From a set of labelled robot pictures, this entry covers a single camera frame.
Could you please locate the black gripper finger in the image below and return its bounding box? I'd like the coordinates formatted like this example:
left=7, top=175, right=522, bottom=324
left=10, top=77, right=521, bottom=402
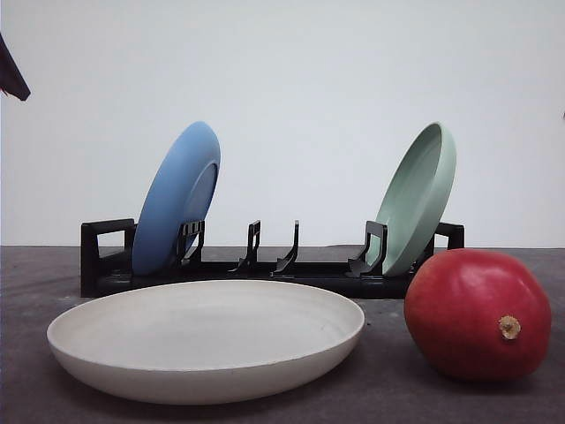
left=0, top=33, right=31, bottom=102

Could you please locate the white plate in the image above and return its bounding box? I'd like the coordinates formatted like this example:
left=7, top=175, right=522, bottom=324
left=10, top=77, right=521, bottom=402
left=47, top=281, right=366, bottom=405

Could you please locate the red pomegranate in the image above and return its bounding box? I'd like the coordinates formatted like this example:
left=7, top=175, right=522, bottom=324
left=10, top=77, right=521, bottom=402
left=403, top=248, right=552, bottom=382

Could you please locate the blue plate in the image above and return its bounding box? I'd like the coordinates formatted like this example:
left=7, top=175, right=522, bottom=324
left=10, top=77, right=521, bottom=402
left=132, top=122, right=222, bottom=276

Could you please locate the green plate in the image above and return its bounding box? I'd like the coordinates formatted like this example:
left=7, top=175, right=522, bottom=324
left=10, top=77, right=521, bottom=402
left=367, top=123, right=457, bottom=276

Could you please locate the black dish rack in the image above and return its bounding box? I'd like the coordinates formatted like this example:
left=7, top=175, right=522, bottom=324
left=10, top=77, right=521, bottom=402
left=81, top=218, right=465, bottom=299

